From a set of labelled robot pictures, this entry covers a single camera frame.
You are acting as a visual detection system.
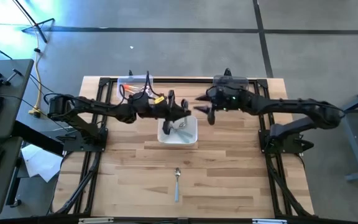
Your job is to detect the black aluminium table frame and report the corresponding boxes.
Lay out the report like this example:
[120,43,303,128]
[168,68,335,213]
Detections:
[51,76,315,218]

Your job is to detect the black desk support beam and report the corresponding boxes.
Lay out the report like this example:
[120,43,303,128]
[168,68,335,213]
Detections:
[11,119,67,156]

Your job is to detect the black floor cable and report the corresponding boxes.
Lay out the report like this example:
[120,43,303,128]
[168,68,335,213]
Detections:
[28,73,55,94]

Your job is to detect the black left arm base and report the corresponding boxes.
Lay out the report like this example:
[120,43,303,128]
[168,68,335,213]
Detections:
[56,127,108,153]

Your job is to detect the white plastic container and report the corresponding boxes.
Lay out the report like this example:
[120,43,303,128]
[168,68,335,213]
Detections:
[157,116,198,146]

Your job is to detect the yellow extension cable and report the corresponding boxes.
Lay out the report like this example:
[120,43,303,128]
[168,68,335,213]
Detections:
[28,26,43,118]

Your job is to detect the silver table edge bracket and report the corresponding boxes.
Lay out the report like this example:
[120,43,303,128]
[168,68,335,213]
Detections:
[78,217,114,224]
[252,218,288,224]

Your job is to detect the white paper sheet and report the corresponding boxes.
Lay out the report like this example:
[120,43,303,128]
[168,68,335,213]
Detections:
[21,144,64,183]

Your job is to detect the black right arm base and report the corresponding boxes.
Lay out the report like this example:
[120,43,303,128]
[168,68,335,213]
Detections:
[258,129,315,155]

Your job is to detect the smoky dark plastic container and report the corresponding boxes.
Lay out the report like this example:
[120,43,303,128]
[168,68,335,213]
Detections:
[212,74,250,94]

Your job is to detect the black tripod stand legs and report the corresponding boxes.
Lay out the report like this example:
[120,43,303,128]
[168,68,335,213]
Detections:
[11,0,55,44]

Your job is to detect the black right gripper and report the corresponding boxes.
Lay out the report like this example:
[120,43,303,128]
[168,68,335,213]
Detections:
[193,85,249,126]

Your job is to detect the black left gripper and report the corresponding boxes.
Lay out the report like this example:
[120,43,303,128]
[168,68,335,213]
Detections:
[149,89,190,136]

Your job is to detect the dark grey desk panel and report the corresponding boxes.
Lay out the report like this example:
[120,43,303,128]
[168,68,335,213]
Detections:
[0,136,23,217]
[0,58,34,139]

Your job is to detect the clear plastic container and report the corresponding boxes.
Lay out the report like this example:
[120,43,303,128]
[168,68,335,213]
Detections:
[116,75,154,100]

